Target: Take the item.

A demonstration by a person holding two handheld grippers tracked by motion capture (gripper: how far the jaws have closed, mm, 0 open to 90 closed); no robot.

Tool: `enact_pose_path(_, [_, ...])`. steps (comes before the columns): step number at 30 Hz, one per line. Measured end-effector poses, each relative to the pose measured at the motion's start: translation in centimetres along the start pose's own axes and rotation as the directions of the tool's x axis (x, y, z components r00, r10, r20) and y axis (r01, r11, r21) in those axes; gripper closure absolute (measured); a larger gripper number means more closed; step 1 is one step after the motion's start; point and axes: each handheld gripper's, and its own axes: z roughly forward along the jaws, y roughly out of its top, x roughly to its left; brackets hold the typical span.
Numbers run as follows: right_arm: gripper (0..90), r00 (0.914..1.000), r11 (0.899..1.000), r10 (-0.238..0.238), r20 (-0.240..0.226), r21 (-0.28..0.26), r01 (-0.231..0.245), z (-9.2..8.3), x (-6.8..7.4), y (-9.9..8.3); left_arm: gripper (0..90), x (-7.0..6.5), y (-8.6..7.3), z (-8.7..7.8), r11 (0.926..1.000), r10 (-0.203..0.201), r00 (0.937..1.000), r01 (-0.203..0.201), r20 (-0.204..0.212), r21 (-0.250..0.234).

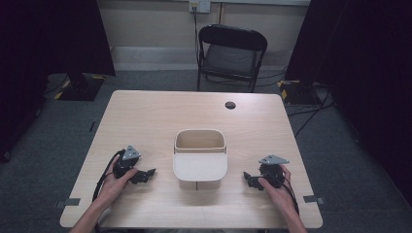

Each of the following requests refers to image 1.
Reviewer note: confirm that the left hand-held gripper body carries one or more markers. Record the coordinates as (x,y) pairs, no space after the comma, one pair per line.
(127,161)

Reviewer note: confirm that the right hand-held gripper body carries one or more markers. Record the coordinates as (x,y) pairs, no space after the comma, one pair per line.
(273,171)

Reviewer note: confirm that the person's right hand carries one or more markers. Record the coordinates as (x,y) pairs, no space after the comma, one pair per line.
(278,195)

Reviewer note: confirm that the person's left hand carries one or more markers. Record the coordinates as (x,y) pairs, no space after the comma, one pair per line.
(114,187)

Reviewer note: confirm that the grey tape strip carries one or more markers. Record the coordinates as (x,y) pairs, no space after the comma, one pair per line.
(313,199)
(68,202)

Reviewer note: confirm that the white square bin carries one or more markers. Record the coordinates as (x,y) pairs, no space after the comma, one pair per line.
(199,166)

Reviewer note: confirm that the black stand base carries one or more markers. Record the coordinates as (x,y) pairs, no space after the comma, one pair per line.
(298,92)
(82,88)

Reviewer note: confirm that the black folding chair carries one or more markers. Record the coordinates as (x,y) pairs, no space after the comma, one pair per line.
(230,53)

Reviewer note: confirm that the dark curtain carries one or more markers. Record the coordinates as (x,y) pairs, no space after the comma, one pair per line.
(366,81)
(48,48)

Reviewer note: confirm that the white wall socket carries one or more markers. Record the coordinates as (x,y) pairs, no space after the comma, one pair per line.
(199,6)

